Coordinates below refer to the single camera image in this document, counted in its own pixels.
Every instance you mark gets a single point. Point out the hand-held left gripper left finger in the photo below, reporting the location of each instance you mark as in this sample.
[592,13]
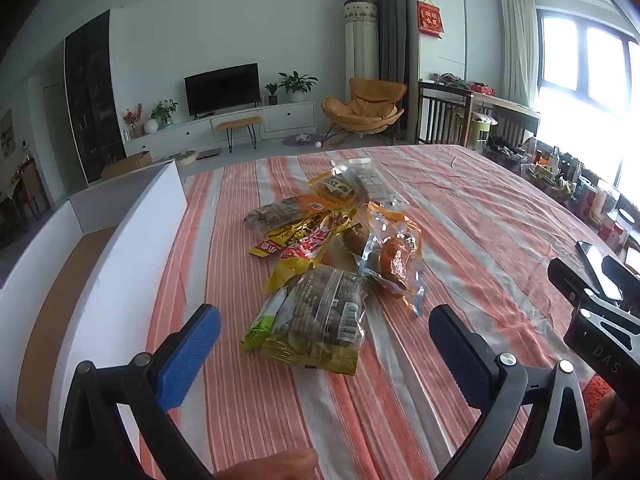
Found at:
[190,355]

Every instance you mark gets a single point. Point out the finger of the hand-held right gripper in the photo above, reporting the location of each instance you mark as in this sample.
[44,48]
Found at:
[567,280]

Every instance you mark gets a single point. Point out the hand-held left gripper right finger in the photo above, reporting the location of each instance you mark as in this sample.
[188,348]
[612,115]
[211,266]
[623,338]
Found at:
[460,355]

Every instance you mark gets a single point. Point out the white cardboard box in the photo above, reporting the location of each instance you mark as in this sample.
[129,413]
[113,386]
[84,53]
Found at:
[130,270]

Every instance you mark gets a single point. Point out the orange chicken leg packet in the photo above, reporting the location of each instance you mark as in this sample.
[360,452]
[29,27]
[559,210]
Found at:
[395,260]

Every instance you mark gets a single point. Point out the green yellow snack packet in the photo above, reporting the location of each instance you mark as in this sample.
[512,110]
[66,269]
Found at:
[310,320]

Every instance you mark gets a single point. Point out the brown snack packet orange label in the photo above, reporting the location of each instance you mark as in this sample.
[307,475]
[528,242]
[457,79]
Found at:
[275,215]

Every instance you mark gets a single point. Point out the yellow spicy strip packet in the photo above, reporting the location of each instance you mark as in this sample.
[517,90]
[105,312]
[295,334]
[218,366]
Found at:
[300,232]

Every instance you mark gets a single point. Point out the person's right hand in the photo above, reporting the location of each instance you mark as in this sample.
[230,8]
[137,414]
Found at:
[612,417]

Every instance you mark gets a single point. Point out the person's left hand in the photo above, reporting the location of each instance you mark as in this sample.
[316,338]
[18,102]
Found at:
[265,466]

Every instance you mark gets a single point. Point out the striped orange white tablecloth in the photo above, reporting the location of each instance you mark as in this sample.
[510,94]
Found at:
[500,220]

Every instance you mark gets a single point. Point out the row of bottles and jars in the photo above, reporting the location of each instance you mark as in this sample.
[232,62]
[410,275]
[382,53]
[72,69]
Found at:
[560,180]

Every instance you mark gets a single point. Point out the yellow red snack packet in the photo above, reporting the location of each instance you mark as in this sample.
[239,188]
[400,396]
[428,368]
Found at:
[300,260]

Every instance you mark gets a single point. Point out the clear brown bun packet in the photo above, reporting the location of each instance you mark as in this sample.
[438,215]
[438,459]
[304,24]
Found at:
[357,242]

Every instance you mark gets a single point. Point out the clear biscuit packet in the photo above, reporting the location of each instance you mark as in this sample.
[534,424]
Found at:
[374,180]

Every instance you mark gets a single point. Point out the brown cardboard box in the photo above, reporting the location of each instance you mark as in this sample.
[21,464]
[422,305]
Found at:
[127,165]

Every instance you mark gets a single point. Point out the small yellow snack packet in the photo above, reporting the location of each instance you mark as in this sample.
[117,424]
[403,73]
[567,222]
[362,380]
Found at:
[335,187]

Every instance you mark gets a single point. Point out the wooden railing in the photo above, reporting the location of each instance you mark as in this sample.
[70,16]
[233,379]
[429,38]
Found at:
[440,110]

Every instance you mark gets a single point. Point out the window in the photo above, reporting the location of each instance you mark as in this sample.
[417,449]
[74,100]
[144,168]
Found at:
[600,60]

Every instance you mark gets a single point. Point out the dark wooden chair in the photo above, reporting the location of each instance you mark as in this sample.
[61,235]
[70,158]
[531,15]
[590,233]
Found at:
[25,195]

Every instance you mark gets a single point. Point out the wooden stool black legs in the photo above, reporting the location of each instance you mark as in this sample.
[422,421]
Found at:
[239,121]

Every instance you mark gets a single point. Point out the white curtain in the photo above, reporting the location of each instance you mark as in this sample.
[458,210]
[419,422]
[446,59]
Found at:
[517,45]

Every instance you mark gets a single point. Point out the red flowers in vase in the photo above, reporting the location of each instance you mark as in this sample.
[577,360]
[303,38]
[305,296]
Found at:
[132,117]

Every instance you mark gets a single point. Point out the green plant in white vase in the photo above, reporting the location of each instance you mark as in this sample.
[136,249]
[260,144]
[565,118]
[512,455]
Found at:
[164,110]

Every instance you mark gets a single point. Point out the white television cabinet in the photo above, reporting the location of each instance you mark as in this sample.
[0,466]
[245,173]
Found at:
[290,117]

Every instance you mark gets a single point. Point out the black television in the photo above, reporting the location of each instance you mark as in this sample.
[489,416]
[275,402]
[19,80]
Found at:
[222,90]

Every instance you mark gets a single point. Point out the orange lounge chair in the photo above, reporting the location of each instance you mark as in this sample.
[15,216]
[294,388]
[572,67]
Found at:
[367,102]

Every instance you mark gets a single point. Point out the black display cabinet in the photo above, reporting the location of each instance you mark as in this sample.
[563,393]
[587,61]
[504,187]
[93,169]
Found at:
[92,100]

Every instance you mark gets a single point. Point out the small green potted plant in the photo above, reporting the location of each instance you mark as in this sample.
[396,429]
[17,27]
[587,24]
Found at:
[271,92]

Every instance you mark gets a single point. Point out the large green potted plant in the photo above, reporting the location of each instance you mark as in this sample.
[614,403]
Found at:
[297,82]

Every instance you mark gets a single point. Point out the grey curtain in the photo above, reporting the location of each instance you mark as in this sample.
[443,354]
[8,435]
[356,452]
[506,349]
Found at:
[395,35]

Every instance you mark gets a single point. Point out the standing air conditioner with cover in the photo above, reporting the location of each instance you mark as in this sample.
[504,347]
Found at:
[360,50]

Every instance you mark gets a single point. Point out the framed wall picture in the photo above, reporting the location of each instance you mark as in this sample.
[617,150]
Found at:
[6,135]

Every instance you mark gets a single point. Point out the red wall hanging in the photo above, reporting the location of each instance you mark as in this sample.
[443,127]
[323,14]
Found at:
[430,17]

